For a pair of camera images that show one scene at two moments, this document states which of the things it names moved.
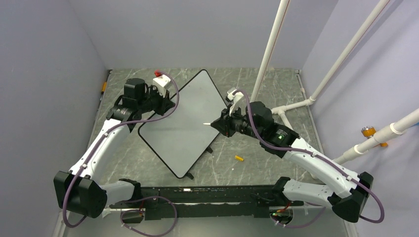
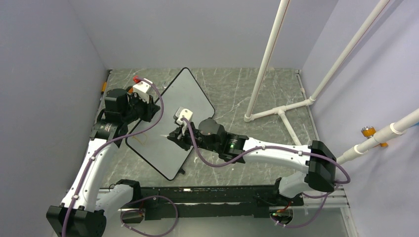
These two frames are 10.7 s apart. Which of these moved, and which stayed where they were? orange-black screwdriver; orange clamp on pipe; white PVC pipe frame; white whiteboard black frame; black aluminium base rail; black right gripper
Moved: white whiteboard black frame; black right gripper
Stayed: orange clamp on pipe; white PVC pipe frame; orange-black screwdriver; black aluminium base rail
